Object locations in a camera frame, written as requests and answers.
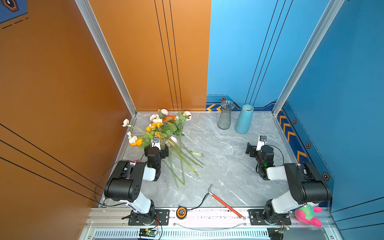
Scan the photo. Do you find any clear ribbed glass vase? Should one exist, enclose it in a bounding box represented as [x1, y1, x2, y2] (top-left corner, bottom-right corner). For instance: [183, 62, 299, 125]
[217, 100, 235, 130]

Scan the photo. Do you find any orange black tape measure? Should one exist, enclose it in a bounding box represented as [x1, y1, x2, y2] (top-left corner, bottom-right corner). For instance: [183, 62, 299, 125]
[176, 207, 188, 220]

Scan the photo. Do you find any blue ceramic cylinder vase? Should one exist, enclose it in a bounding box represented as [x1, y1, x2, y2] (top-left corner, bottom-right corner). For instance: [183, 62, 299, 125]
[235, 105, 254, 134]

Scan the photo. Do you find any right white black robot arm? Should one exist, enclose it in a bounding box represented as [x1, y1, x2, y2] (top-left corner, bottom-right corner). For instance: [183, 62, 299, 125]
[246, 142, 332, 227]

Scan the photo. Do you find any green circuit board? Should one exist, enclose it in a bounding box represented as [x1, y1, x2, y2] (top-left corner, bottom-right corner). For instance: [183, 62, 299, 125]
[139, 229, 160, 240]

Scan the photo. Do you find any pile of artificial flowers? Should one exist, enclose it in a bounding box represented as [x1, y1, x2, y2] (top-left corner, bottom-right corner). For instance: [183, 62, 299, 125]
[122, 109, 204, 186]

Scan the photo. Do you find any panda plush toy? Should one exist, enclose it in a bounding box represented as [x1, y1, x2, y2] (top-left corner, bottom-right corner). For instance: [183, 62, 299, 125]
[295, 205, 322, 227]

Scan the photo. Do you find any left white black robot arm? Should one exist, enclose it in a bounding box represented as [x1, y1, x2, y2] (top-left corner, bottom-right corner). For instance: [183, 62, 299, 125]
[104, 146, 169, 226]

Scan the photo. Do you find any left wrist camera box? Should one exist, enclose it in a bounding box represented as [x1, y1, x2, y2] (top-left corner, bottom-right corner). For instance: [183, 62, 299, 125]
[152, 137, 161, 150]

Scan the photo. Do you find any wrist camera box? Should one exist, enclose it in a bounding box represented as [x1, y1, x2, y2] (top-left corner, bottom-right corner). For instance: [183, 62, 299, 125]
[152, 137, 161, 150]
[257, 135, 267, 151]

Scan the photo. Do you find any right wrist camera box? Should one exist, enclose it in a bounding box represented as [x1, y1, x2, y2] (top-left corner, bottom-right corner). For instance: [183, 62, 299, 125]
[257, 135, 267, 151]

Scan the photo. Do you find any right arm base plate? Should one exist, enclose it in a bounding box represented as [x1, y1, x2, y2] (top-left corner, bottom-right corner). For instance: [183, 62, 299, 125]
[248, 209, 292, 226]

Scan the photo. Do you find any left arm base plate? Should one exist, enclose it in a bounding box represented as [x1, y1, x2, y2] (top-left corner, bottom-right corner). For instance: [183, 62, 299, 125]
[128, 209, 170, 226]

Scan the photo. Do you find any red handled hammer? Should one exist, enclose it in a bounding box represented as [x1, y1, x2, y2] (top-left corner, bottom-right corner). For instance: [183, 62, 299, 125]
[208, 184, 246, 220]

